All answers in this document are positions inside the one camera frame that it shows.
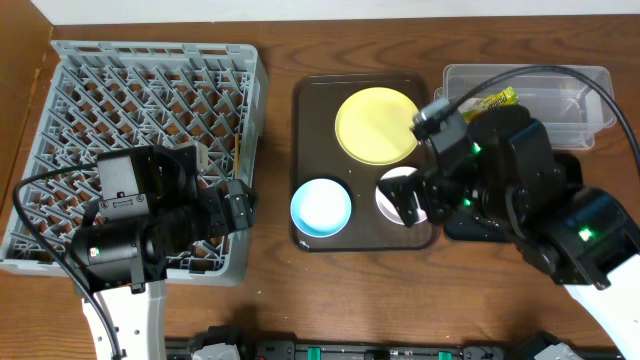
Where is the white bowl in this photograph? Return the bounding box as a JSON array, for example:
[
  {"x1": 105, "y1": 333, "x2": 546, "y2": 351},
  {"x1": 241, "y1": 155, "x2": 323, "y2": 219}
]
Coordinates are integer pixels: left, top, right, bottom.
[{"x1": 375, "y1": 166, "x2": 428, "y2": 225}]

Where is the yellow plate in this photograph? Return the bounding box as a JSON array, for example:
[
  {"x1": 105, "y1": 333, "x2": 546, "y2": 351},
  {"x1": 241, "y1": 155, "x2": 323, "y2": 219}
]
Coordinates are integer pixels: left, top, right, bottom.
[{"x1": 334, "y1": 87, "x2": 418, "y2": 166}]

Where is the green snack wrapper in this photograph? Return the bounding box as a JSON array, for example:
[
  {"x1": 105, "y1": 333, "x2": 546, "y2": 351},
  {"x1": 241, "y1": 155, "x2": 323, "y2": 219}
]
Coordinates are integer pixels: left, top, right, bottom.
[{"x1": 459, "y1": 86, "x2": 519, "y2": 123}]

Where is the light blue bowl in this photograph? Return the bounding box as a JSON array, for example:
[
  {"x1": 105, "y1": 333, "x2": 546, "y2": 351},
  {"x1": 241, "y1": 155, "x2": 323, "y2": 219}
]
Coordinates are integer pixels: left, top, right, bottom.
[{"x1": 290, "y1": 178, "x2": 352, "y2": 238}]

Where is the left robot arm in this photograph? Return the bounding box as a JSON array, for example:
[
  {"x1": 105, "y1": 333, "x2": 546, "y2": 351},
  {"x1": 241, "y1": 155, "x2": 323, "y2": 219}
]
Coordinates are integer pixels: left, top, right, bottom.
[{"x1": 65, "y1": 143, "x2": 257, "y2": 359}]

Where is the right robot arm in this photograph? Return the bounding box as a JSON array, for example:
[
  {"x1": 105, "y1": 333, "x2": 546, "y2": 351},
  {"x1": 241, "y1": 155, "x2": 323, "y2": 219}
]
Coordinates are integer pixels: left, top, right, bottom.
[{"x1": 377, "y1": 105, "x2": 639, "y2": 359}]

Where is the black waste tray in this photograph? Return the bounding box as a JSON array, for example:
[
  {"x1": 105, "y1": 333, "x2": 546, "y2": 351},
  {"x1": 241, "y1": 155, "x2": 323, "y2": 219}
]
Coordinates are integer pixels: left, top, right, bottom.
[{"x1": 443, "y1": 152, "x2": 583, "y2": 243}]

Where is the wooden chopstick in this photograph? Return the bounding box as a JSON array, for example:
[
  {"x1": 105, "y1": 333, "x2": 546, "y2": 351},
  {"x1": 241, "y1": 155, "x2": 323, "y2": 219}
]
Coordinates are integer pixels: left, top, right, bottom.
[{"x1": 233, "y1": 133, "x2": 241, "y2": 180}]

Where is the brown serving tray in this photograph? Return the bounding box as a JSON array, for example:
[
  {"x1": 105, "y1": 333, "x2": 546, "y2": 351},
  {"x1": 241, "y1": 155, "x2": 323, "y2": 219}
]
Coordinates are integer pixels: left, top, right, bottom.
[{"x1": 290, "y1": 72, "x2": 439, "y2": 253}]

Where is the clear plastic bin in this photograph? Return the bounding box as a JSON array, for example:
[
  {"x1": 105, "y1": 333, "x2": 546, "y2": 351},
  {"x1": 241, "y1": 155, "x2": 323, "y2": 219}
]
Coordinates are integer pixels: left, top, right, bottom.
[{"x1": 434, "y1": 64, "x2": 617, "y2": 151}]

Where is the grey plastic dish rack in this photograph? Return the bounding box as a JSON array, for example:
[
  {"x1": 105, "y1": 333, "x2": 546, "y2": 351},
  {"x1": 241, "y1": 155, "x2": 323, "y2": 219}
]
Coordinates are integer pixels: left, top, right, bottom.
[{"x1": 0, "y1": 40, "x2": 270, "y2": 288}]

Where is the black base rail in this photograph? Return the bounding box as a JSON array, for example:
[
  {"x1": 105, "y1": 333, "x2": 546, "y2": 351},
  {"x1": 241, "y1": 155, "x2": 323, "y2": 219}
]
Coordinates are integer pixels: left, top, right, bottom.
[{"x1": 166, "y1": 325, "x2": 624, "y2": 360}]

